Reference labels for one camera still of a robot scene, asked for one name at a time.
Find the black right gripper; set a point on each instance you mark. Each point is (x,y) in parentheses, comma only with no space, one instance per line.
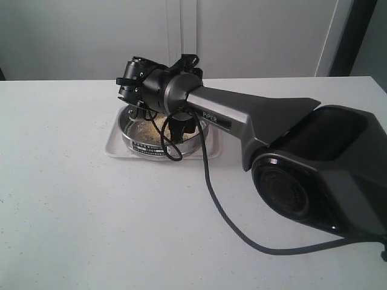
(143,84)

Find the yellowish grain powder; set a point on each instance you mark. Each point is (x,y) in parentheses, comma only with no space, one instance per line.
(144,131)

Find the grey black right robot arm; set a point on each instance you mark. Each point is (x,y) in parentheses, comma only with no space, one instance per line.
(321,166)

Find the round stainless steel sieve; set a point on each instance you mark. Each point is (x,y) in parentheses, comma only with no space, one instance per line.
(166,150)

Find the white rectangular plastic tray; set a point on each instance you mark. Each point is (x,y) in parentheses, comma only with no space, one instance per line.
(116,148)

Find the white cabinet with doors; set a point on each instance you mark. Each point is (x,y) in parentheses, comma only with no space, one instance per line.
(83,40)

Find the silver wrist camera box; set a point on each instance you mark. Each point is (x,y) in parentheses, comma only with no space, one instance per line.
(178,128)

